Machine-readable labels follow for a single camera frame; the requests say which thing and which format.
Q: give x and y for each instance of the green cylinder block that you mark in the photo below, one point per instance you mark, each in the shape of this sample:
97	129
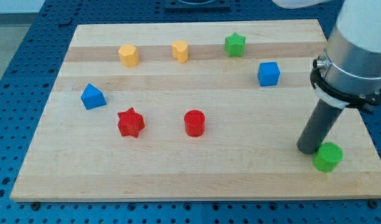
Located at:
327	157

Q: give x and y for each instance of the blue cube block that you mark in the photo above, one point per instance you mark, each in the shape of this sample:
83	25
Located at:
268	74

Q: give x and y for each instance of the red star block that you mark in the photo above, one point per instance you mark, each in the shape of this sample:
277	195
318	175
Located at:
130	123

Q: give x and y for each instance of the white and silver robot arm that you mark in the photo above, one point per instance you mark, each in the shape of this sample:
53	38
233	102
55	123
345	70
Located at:
348	72

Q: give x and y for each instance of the yellow hexagon block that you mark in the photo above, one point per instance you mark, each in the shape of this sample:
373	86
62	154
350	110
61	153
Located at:
128	55

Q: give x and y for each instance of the green star block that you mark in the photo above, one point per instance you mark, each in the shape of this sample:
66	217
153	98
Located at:
235	45

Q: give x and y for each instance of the blue triangular prism block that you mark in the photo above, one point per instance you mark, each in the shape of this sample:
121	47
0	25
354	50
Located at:
92	97

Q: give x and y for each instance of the black wrist flange ring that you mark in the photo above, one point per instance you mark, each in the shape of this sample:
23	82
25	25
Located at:
339	99

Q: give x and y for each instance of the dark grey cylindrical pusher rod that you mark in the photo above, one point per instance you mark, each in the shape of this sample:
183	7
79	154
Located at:
319	124

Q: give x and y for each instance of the red cylinder block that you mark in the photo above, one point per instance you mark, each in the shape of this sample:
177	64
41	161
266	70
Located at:
194	121

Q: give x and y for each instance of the light wooden board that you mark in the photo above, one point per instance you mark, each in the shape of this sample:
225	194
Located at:
248	150

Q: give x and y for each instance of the yellow heart block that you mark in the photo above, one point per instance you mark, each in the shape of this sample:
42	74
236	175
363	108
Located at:
180	50

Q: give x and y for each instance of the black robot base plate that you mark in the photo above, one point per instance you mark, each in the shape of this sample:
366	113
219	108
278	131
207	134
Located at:
175	5

